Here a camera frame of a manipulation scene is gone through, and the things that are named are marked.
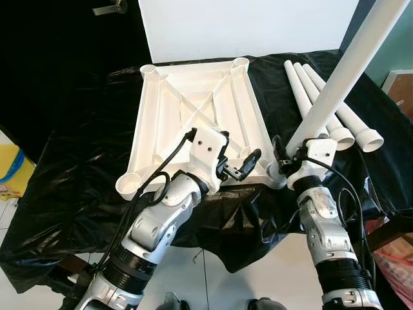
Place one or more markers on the white plastic table top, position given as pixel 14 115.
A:
pixel 193 97

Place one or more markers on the white plastic table leg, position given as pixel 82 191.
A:
pixel 297 87
pixel 339 132
pixel 348 64
pixel 361 126

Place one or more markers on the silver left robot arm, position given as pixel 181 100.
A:
pixel 151 226

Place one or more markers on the brown wooden cabinet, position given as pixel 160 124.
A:
pixel 400 93

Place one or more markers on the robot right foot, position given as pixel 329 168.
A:
pixel 266 304

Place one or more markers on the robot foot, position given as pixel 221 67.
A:
pixel 173 302
pixel 266 304

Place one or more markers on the black plastic sheet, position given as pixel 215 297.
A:
pixel 84 161

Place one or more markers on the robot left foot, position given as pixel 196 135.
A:
pixel 173 302

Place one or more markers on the pink plastic bag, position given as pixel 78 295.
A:
pixel 393 271

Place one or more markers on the black door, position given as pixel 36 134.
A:
pixel 64 51

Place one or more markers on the yellow bag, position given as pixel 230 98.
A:
pixel 13 171

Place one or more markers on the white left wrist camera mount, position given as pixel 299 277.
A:
pixel 206 152

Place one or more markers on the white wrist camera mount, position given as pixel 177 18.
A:
pixel 316 158
pixel 206 152

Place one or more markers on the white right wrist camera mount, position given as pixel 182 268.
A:
pixel 316 158

